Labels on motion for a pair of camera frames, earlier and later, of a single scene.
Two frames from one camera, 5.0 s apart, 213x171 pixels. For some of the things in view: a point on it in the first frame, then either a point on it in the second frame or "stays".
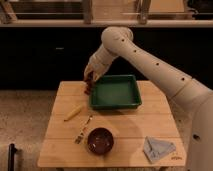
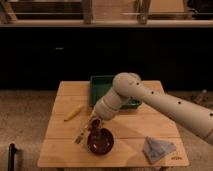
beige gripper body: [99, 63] to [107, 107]
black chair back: [11, 156] stays
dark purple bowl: [100, 141] stays
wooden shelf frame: [105, 13] stays
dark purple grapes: [90, 84] to [96, 123]
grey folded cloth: [155, 149] stays
